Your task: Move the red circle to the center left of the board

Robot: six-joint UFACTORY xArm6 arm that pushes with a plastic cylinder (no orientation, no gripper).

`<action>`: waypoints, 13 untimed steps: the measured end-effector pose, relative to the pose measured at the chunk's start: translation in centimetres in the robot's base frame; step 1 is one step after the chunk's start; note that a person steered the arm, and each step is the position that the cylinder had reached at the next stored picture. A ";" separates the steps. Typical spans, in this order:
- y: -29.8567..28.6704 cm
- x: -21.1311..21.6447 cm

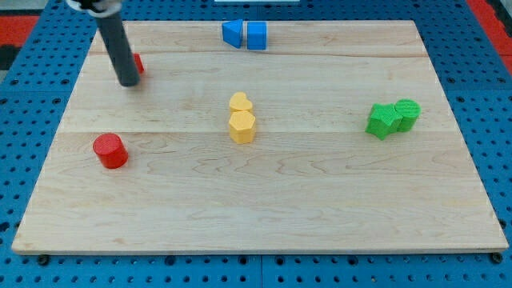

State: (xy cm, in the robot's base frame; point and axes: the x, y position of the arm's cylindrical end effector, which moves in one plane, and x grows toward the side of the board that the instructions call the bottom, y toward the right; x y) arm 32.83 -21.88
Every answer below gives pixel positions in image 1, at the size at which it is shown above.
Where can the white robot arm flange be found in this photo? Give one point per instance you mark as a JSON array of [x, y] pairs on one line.
[[96, 8]]

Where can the wooden board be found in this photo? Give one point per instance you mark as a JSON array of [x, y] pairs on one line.
[[311, 182]]

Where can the yellow hexagon block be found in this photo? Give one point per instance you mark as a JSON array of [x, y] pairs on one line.
[[242, 127]]

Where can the yellow heart block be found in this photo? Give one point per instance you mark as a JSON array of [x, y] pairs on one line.
[[240, 102]]

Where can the blue cube block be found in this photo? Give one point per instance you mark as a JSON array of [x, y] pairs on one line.
[[256, 36]]

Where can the blue triangle block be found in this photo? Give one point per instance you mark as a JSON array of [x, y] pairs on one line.
[[232, 33]]

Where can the green star block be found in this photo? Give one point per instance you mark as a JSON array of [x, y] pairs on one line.
[[383, 120]]

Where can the small red block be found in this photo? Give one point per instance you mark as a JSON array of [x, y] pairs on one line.
[[138, 63]]

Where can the red cylinder block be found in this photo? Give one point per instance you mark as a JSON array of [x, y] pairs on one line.
[[110, 150]]

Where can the green cylinder block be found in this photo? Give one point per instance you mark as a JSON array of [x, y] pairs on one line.
[[410, 110]]

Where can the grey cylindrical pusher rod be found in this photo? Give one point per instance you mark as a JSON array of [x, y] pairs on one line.
[[118, 48]]

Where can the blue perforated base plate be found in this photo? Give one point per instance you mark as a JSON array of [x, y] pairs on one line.
[[470, 68]]

